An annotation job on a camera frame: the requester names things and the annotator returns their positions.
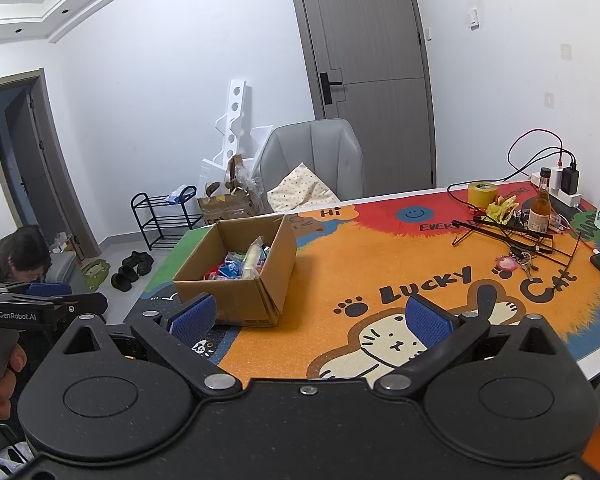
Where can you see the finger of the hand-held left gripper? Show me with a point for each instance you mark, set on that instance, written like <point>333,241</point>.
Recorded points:
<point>49,289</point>
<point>87,306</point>

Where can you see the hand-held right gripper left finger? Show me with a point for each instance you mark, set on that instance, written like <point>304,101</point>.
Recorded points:
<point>194,322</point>

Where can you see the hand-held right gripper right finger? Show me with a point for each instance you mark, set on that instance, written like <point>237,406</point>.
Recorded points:
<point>430,322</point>

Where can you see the brown cardboard box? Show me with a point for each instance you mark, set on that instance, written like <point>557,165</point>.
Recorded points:
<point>240,302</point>

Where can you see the red candy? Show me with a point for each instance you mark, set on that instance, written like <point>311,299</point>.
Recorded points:
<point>212,275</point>

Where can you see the blue snack packet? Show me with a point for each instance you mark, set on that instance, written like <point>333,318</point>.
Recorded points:
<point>232,267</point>

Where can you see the long white snack packet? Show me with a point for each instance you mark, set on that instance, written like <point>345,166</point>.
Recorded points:
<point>254,260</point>

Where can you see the person's left hand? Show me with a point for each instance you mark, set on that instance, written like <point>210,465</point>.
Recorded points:
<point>2,400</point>

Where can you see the black shoe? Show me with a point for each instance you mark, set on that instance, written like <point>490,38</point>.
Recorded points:
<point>124,280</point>
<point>138,262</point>

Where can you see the black metal shoe rack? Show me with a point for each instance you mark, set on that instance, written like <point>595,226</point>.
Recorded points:
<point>144,220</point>

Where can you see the colourful cat printed table mat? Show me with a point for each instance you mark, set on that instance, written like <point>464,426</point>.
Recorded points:
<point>330,270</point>

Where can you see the brown paper bag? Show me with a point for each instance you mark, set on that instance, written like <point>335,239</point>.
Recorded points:
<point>224,207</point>

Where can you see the blue white tissue pack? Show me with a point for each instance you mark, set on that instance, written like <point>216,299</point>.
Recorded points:
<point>177,195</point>

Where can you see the yellow hair claw clip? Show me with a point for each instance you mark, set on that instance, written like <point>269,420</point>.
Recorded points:
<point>502,211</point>

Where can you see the yellow tape roll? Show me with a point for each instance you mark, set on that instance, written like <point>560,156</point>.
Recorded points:
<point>482,196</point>

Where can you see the clear plastic wrapping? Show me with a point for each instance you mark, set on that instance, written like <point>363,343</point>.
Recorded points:
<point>247,180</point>

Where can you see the brown glass bottle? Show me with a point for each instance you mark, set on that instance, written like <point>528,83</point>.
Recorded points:
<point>540,212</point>

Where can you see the cream dotted cushion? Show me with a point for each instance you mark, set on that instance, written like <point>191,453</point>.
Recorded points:
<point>300,187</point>

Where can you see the white power strip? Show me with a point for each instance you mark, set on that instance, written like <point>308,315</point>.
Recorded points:
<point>572,201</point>

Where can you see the white plug adapter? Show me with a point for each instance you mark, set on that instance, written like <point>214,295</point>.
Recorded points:
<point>556,180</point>

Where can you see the plain white panel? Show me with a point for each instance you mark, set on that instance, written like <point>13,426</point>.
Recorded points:
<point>260,135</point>

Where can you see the black charger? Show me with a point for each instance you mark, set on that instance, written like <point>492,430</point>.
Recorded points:
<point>570,180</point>

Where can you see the grey padded chair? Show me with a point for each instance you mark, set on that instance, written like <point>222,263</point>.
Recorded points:
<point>320,150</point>

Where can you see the white board with round holes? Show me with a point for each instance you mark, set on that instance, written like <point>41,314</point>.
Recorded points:
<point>234,105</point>

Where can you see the grey door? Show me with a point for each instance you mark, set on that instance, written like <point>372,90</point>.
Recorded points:
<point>370,35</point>

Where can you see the grey door frame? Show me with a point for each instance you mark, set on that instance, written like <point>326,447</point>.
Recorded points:
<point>54,160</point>

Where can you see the white wall socket cover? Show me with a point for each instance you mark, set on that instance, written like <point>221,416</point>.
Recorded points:
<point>566,52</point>
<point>549,100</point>

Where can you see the white light switch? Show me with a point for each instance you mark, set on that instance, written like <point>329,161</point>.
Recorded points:
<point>474,18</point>

